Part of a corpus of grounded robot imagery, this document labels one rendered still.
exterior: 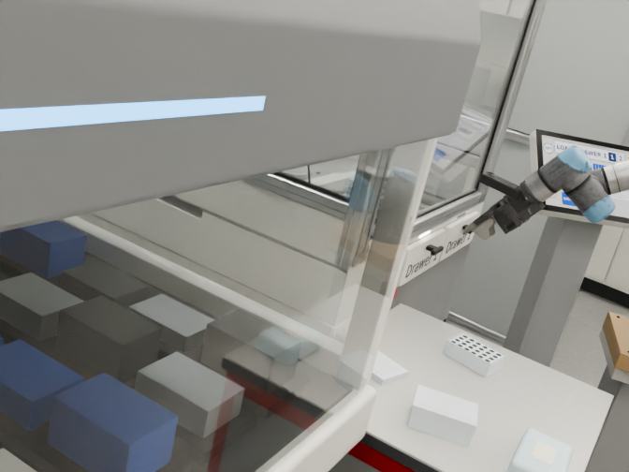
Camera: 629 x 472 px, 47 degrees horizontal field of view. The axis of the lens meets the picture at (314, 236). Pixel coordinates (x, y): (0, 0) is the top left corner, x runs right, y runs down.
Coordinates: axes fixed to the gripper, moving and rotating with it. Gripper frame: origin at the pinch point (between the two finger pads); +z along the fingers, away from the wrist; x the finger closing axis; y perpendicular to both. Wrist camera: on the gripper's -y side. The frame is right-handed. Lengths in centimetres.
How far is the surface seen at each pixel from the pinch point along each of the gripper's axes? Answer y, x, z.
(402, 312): 8.6, -15.2, 22.9
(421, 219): -9.0, -5.5, 7.1
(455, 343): 21.7, -26.3, 9.8
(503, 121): -23, 47, -13
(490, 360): 29.2, -27.7, 4.1
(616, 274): 67, 292, 50
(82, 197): -10, -154, -39
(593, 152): 1, 93, -21
